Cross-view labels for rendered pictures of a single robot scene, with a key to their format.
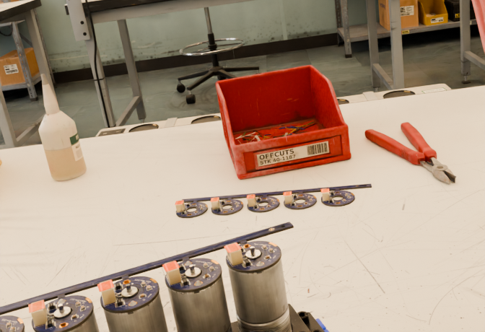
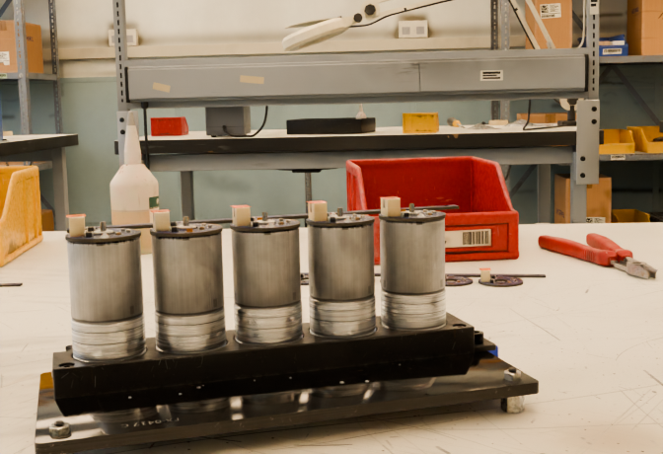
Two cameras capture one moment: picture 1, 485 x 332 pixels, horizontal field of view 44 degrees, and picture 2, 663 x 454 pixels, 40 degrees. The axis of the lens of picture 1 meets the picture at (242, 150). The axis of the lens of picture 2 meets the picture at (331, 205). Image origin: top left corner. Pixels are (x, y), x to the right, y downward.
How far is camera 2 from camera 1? 0.14 m
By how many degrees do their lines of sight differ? 14
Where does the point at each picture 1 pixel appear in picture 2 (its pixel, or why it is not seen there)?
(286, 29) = not seen: hidden behind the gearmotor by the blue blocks
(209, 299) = (358, 242)
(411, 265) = (595, 326)
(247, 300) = (401, 261)
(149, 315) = (286, 244)
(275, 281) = (436, 241)
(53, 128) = (130, 181)
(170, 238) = not seen: hidden behind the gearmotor
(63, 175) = not seen: hidden behind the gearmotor
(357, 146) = (527, 252)
